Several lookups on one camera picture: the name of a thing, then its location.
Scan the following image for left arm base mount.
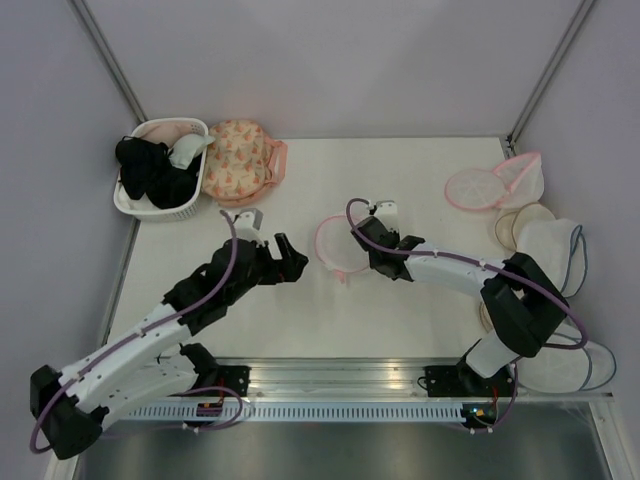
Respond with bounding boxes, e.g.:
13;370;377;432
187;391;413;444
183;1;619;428
177;343;250;398

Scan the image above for beige bra cup upper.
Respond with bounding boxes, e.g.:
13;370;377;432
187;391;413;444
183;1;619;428
494;202;556;251

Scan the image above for white slotted cable duct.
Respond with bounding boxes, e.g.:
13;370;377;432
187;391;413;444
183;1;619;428
126;401;465;423

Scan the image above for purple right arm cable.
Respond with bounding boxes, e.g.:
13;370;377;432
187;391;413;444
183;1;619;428
347;197;587;436

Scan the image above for aluminium corner post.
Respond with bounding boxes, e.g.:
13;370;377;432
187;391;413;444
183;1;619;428
500;0;599;159
68;0;148;123

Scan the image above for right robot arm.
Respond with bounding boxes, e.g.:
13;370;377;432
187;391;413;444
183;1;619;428
351;216;568;395

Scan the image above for aluminium front rail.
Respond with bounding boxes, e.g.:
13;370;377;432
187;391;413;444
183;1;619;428
69;355;616;401

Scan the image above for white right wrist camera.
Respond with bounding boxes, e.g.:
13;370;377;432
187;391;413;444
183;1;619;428
367;200;398;223

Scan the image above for pink mesh laundry bag open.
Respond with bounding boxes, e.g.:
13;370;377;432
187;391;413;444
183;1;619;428
493;151;544;209

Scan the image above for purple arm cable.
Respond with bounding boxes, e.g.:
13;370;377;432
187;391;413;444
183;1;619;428
347;197;587;436
30;209;261;455

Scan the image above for pink rimmed mesh laundry bag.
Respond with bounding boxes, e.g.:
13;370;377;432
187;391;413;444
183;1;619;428
313;213;369;284

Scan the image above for white bra in basket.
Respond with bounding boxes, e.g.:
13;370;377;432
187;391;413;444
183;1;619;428
169;134;214;170

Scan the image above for right aluminium corner post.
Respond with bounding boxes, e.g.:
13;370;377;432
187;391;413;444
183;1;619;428
500;0;599;159

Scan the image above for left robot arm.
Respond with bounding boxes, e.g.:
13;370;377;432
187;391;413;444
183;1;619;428
29;233;309;460

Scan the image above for left aluminium corner post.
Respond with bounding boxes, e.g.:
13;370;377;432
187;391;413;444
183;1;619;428
68;0;148;123

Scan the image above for large white blue mesh bag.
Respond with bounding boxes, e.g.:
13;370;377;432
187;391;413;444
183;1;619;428
517;341;617;394

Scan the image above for black bras in basket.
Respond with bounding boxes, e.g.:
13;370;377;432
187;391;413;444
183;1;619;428
115;137;202;210

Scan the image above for pink mesh laundry bag flat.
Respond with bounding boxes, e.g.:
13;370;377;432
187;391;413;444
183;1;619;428
444;168;508;211

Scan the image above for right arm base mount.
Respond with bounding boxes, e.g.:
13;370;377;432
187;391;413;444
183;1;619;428
422;355;515;398

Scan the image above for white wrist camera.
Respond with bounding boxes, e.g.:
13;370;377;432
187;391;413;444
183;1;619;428
220;208;264;244
367;200;398;223

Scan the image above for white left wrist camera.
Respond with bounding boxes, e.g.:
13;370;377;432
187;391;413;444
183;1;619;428
220;208;264;244

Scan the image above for white plastic laundry basket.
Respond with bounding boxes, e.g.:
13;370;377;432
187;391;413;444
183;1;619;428
113;117;208;222

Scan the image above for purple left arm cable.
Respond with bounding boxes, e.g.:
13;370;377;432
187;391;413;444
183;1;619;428
30;209;261;455

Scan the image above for floral peach bra case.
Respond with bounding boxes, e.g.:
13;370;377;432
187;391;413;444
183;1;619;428
201;119;288;208

